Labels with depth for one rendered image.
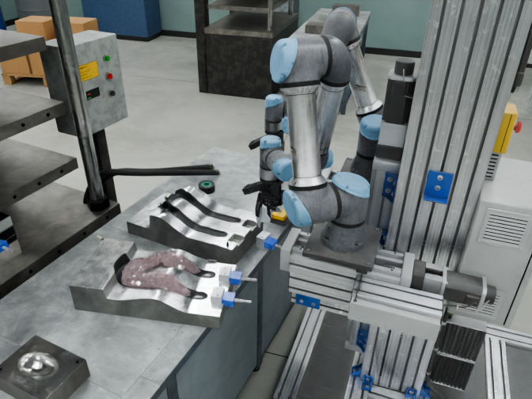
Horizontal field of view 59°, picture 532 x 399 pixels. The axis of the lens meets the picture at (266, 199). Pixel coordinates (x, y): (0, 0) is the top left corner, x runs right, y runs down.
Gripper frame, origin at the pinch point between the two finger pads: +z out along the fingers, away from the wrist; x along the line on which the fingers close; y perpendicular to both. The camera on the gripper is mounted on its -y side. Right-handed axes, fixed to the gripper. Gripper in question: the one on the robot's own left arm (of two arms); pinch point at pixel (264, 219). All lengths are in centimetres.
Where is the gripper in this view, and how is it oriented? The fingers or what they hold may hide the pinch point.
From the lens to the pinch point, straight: 182.3
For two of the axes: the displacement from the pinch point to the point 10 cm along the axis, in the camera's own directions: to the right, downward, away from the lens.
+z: -0.2, 8.4, 5.4
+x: 5.3, -4.4, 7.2
